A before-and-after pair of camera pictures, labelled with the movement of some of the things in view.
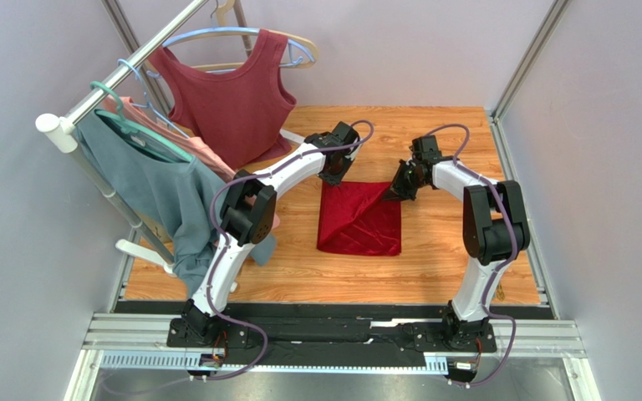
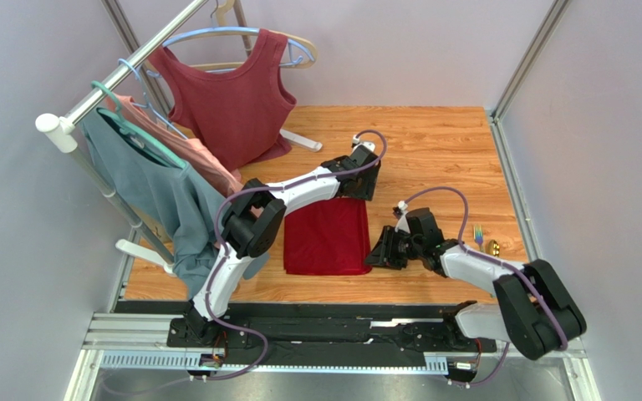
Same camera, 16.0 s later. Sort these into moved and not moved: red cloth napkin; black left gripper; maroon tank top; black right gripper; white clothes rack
Moved: red cloth napkin; black right gripper; black left gripper
Not moved: maroon tank top; white clothes rack
